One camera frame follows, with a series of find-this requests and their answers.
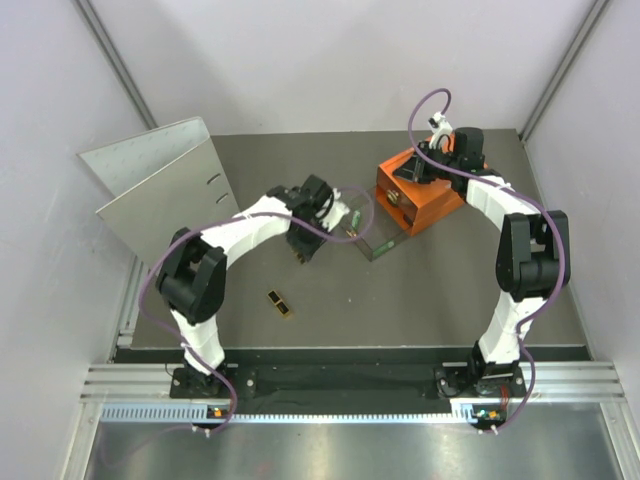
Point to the green tube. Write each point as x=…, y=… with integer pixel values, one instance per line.
x=384, y=248
x=356, y=218

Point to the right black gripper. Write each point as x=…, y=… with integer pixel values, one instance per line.
x=417, y=163

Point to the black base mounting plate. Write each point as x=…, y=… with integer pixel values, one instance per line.
x=399, y=380

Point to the clear drawer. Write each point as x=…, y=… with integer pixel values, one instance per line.
x=377, y=226
x=397, y=203

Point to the grey slotted cable duct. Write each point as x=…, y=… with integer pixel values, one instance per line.
x=204, y=413

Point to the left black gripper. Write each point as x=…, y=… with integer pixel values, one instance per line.
x=304, y=250

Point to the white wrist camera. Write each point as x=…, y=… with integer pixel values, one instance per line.
x=439, y=125
x=332, y=211

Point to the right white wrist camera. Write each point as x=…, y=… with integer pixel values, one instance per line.
x=439, y=125

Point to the black gold eyeshadow palette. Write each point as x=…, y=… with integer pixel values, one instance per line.
x=279, y=303

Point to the aluminium rail frame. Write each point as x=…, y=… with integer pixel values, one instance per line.
x=407, y=307

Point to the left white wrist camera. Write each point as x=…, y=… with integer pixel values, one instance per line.
x=332, y=211

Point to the orange drawer box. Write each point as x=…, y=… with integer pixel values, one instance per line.
x=433, y=201

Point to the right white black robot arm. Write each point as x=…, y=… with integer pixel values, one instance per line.
x=532, y=262

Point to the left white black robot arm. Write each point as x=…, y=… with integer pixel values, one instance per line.
x=192, y=278

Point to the grey ring binder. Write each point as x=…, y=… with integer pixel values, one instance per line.
x=162, y=180

